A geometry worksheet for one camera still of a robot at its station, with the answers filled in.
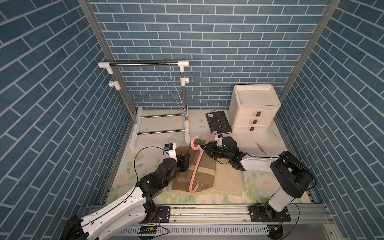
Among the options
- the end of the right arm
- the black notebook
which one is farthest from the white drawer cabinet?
the end of the right arm

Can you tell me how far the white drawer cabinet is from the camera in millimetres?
930

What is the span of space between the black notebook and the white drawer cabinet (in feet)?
0.14

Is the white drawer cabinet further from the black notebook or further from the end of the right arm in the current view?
the end of the right arm

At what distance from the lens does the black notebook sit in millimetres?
1077
